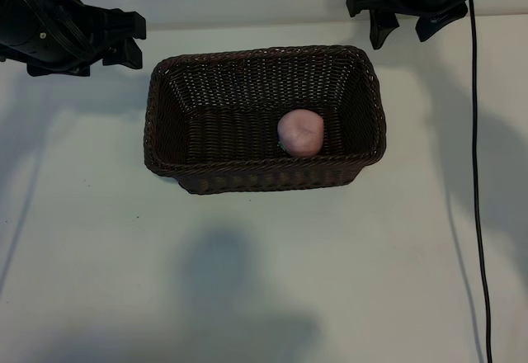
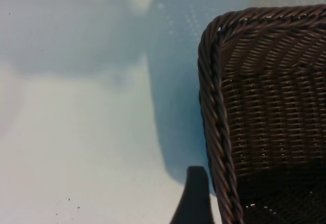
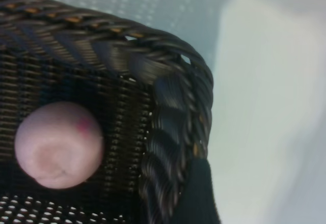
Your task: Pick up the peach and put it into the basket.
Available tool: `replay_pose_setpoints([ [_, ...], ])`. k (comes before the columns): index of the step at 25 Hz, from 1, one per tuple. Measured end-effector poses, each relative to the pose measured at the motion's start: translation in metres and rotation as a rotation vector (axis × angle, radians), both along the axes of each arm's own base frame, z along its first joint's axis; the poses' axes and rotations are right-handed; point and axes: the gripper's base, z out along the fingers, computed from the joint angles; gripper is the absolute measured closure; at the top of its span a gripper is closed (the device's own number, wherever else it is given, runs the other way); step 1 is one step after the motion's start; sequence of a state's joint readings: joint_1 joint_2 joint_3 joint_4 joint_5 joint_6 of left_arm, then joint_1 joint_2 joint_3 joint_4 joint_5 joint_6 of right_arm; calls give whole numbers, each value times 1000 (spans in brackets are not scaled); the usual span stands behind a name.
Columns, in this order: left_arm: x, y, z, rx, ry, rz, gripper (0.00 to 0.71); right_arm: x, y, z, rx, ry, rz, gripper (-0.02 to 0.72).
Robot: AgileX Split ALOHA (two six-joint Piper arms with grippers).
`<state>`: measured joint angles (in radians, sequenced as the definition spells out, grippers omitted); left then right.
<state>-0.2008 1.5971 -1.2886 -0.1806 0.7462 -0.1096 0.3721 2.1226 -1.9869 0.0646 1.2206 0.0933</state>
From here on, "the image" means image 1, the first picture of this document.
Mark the dark brown wicker basket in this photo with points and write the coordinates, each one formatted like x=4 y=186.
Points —
x=231 y=144

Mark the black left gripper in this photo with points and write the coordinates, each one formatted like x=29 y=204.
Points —
x=115 y=29

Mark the pink peach with green leaf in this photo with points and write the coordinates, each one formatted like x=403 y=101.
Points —
x=301 y=134

